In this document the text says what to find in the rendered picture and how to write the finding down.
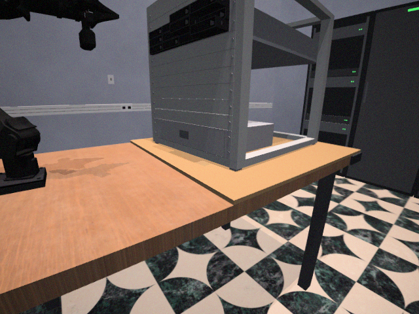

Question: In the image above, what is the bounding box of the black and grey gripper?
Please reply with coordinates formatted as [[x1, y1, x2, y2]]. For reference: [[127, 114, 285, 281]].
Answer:
[[53, 0, 119, 51]]

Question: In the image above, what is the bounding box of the light wooden board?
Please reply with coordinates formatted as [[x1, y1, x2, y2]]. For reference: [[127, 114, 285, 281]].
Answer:
[[130, 138, 361, 205]]

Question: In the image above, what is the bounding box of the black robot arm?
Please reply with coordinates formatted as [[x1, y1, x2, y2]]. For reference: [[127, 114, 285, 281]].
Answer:
[[0, 0, 92, 181]]

